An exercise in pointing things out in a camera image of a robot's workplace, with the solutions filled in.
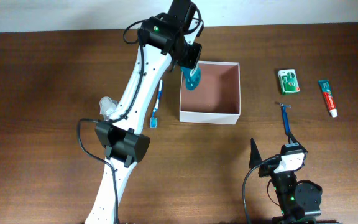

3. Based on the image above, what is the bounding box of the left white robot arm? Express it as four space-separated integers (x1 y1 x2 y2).
85 0 204 223

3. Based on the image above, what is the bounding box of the black cable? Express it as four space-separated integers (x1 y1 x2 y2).
76 12 204 224
242 155 281 224

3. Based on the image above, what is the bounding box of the teal mouthwash bottle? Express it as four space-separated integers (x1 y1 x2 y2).
181 65 201 91

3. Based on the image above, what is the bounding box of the green soap box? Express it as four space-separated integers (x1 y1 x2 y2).
278 69 300 95

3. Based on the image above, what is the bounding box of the blue white toothbrush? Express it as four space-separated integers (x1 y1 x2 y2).
149 80 163 129

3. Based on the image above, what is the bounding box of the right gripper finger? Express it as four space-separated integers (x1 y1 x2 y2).
249 138 262 169
287 131 308 153

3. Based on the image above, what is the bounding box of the clear purple liquid bottle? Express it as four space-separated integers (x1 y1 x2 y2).
99 96 117 121

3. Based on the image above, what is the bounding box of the red green toothpaste tube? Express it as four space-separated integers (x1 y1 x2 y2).
318 80 338 118

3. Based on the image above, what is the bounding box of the left black cable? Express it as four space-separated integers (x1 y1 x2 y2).
76 12 204 224

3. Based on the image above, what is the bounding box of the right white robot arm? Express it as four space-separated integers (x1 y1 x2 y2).
245 133 323 223

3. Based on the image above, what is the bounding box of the right black cable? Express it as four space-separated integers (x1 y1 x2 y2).
242 155 281 224

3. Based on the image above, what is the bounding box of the blue disposable razor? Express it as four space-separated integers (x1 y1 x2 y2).
277 102 291 135

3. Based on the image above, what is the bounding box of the white cardboard box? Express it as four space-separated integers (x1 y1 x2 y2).
179 61 241 125

